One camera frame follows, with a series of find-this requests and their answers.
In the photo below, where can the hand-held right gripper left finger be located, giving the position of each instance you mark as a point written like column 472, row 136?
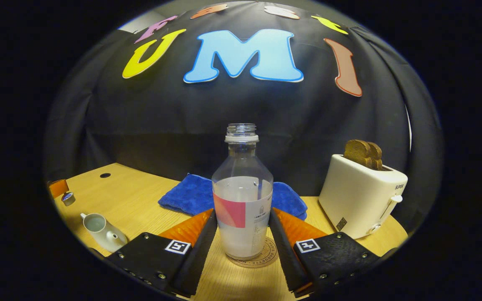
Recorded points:
column 199, row 259

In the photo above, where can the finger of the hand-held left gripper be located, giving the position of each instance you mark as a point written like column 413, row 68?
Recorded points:
column 59, row 188

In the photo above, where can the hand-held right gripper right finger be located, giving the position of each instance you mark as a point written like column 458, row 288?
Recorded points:
column 285, row 259

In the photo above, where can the white teacup lid blue print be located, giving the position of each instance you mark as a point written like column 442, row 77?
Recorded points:
column 68, row 199

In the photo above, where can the round brown coaster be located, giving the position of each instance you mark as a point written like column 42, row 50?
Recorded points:
column 266, row 257

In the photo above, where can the clear plastic water bottle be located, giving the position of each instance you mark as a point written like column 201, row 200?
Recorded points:
column 241, row 234

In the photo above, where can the white teacup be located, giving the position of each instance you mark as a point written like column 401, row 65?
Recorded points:
column 103, row 234

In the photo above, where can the blue towel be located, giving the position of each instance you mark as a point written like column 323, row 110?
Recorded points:
column 186, row 194

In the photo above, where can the white toaster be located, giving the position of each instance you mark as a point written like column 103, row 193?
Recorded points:
column 354, row 196

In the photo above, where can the black backdrop cloth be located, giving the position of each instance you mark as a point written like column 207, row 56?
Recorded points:
column 161, row 117

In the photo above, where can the brown toast slice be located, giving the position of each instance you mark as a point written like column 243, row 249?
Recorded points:
column 377, row 156
column 357, row 152

